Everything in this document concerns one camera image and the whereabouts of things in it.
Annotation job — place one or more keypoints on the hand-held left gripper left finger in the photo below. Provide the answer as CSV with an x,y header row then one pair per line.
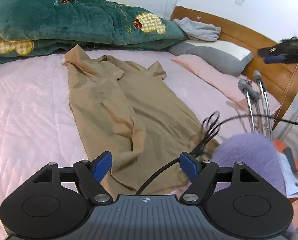
x,y
101,166

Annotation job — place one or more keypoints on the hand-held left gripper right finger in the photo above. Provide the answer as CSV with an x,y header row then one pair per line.
x,y
189,168

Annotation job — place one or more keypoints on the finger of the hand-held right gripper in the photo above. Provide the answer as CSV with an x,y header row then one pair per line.
x,y
274,60
267,51

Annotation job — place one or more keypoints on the tan t-shirt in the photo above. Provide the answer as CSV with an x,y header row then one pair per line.
x,y
113,105

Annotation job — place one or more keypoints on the bunch of keys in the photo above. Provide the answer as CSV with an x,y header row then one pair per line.
x,y
247,81

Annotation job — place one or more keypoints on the wooden headboard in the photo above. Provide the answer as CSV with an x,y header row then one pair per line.
x,y
239,27

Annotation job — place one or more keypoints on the grey and white pillow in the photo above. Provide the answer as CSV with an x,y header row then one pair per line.
x,y
209,55

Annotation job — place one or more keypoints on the pink pillow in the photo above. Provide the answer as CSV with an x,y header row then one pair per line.
x,y
214,77

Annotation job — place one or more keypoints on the purple fuzzy clothing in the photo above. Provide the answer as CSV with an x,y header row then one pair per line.
x,y
251,155

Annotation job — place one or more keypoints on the grey sweater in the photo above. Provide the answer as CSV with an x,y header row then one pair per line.
x,y
199,30

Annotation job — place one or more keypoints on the pink quilted bed sheet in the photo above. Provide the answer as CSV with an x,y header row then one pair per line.
x,y
26,105

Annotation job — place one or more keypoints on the orange and white bag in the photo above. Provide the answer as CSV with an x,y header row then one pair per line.
x,y
287,170

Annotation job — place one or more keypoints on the green printed blanket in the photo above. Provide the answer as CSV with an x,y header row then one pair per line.
x,y
63,22

